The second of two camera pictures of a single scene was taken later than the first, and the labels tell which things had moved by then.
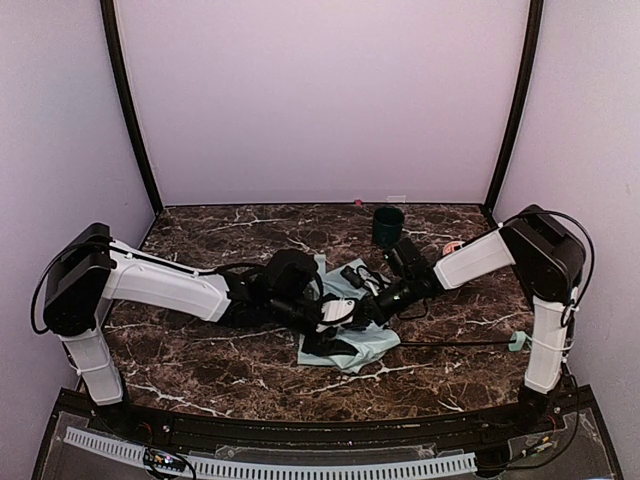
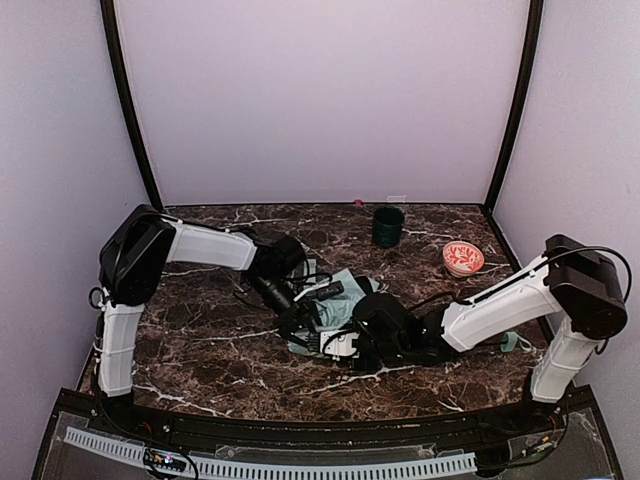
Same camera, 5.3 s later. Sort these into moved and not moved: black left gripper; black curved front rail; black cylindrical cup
Moved: black left gripper
Not moved: black curved front rail; black cylindrical cup
